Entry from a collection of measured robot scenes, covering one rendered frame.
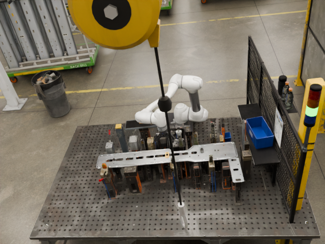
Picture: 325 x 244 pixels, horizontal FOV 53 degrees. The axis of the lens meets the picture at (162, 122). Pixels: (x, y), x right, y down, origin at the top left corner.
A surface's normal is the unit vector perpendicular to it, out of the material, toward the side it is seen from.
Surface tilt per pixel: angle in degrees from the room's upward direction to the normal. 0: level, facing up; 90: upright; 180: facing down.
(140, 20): 95
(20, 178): 0
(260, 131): 0
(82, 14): 91
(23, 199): 0
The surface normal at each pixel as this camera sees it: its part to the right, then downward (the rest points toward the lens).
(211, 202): -0.14, -0.77
